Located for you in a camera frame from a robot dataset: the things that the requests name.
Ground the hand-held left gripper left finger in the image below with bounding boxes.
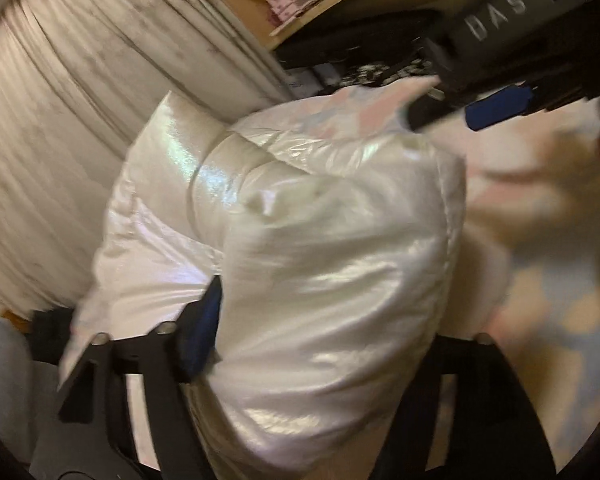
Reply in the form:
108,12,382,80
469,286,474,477
57,275,226,480

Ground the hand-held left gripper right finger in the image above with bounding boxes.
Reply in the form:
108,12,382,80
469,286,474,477
375,332,556,480

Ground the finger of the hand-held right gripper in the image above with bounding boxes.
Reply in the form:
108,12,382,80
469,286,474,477
464,84,537,132
404,85,467,132

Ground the cream glossy puffer jacket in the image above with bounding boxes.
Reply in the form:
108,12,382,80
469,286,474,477
60,87,470,480

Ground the black and white patterned cloth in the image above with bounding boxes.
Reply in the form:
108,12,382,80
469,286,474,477
339,59,437,90

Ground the floral bed quilt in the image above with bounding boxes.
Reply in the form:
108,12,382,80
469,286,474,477
300,80,600,441

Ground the light blue cloth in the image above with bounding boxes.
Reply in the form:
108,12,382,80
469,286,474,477
0,317,37,453

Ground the beige patterned curtain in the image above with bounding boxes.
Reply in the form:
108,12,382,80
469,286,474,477
0,0,293,323

